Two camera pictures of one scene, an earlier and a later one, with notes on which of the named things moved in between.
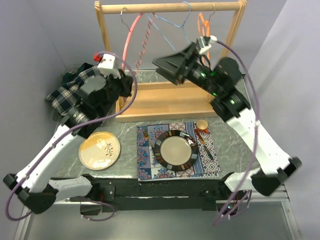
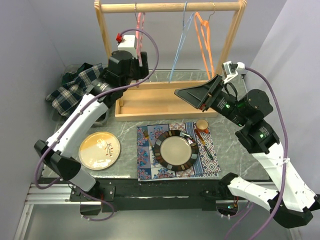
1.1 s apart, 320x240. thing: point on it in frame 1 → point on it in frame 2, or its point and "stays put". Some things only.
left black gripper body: [117, 87] → [138, 72]
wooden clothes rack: [151, 100] stays put
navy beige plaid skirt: [64, 98] stays put
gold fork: [146, 136] stays put
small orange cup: [202, 125] stays put
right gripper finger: [176, 79] → [197, 95]
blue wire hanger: [171, 23] → [185, 29]
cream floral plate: [99, 150] stays put
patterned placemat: [148, 169] stays put
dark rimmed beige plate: [176, 150] stays put
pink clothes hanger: [127, 37] → [140, 17]
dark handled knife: [203, 143] stays put
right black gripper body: [191, 66] → [225, 104]
